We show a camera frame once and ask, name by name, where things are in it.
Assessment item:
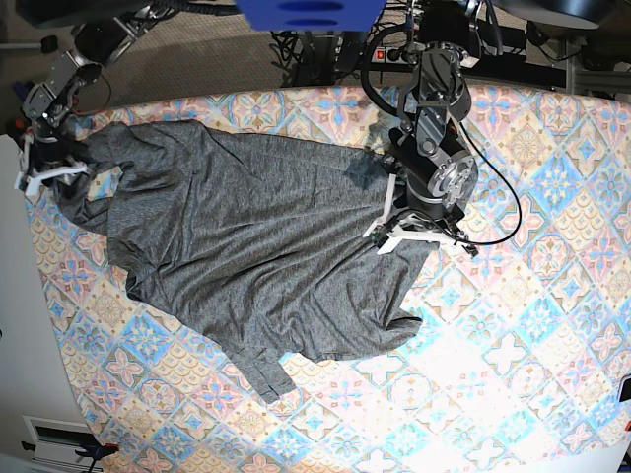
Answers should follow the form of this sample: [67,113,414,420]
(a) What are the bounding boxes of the patterned tablecloth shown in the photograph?
[27,86,630,472]

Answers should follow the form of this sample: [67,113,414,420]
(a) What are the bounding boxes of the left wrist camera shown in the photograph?
[369,227,389,248]

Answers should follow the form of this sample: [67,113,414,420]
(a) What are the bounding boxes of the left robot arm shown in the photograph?
[360,1,504,256]

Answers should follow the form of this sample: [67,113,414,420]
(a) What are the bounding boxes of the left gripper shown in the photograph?
[364,174,478,256]

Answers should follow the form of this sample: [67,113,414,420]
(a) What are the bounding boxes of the white power strip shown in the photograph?
[367,44,421,72]

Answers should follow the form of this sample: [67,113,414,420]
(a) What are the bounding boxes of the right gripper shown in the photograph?
[14,135,92,197]

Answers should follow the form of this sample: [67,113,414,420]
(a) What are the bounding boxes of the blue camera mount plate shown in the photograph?
[235,0,386,32]

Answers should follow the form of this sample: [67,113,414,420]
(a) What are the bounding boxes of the blue black clamp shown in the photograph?
[31,442,119,472]

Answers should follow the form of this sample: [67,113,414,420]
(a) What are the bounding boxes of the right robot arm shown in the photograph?
[14,1,173,197]

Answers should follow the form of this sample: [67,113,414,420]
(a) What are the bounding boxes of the tangled black cables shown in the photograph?
[268,0,410,90]

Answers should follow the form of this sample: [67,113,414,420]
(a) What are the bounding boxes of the grey t-shirt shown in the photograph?
[53,120,433,403]

